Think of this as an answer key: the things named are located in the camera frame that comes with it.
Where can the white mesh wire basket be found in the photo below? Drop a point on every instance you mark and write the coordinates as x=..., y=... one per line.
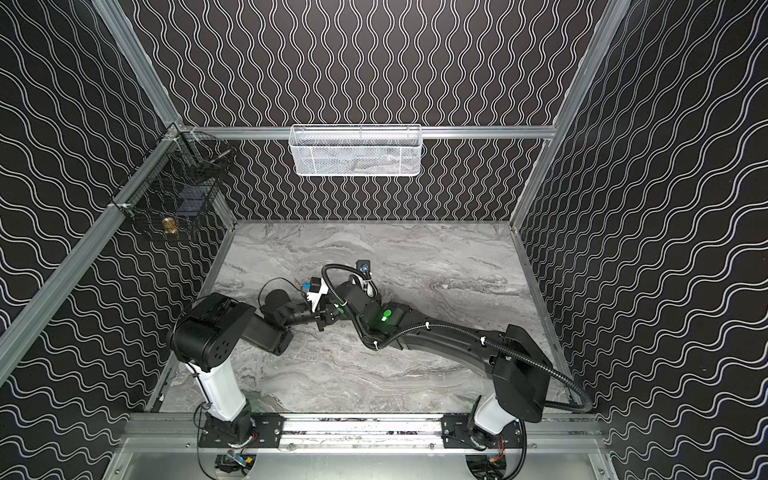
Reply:
x=356, y=150

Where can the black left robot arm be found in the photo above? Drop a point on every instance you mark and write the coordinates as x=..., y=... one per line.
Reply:
x=205, y=339

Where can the aluminium front rail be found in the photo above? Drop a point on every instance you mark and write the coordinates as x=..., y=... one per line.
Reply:
x=357, y=433

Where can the brass fitting in basket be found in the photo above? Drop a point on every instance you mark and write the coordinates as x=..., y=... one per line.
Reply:
x=170, y=226

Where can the black wire basket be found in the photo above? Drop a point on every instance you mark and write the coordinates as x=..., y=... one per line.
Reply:
x=182, y=183

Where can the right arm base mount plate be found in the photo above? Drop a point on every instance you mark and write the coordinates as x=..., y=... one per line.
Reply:
x=458, y=432

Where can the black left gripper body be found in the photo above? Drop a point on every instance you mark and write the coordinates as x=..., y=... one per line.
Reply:
x=327, y=315

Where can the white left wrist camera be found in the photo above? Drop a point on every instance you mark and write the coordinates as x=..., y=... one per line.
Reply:
x=315, y=289

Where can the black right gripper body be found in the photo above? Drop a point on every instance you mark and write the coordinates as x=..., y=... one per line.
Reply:
x=343, y=297

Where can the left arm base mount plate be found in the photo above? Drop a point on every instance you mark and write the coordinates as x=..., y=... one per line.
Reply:
x=262, y=430

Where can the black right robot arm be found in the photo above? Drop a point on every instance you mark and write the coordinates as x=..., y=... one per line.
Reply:
x=525, y=382

